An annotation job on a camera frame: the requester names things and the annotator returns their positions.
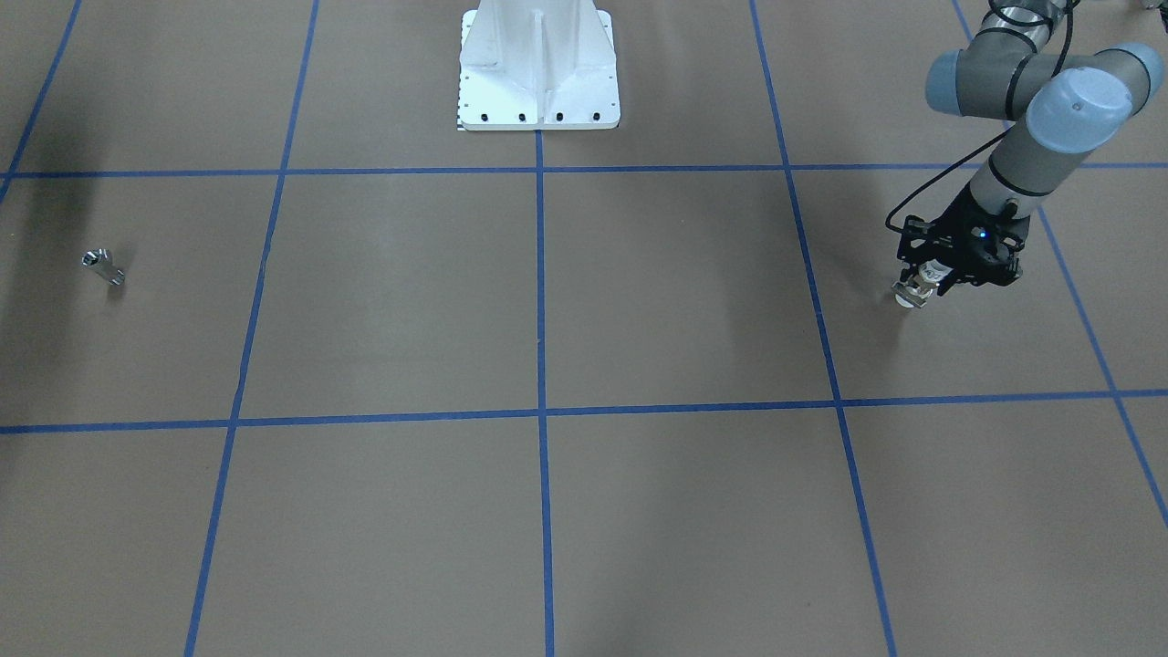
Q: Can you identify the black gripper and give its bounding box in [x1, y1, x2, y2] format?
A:
[934, 187, 1026, 297]

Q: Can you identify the chrome metal valve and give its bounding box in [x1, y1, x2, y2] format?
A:
[79, 248, 125, 288]

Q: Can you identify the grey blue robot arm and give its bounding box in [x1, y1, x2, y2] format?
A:
[901, 1, 1164, 297]

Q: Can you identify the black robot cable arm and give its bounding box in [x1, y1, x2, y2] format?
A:
[885, 0, 1082, 234]

